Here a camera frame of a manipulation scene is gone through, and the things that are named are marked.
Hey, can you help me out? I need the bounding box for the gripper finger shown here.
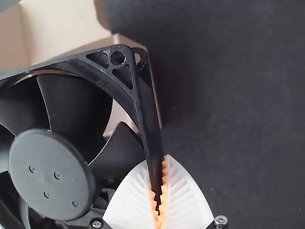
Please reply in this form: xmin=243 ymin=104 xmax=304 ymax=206
xmin=161 ymin=154 xmax=229 ymax=229
xmin=89 ymin=160 xmax=158 ymax=229

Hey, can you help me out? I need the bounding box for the black square fan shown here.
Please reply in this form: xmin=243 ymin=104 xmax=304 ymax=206
xmin=0 ymin=43 xmax=165 ymax=229

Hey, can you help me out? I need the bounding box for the cardboard box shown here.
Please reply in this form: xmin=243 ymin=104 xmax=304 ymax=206
xmin=0 ymin=0 xmax=163 ymax=139

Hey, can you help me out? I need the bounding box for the black mat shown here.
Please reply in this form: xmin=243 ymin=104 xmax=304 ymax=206
xmin=93 ymin=0 xmax=305 ymax=229

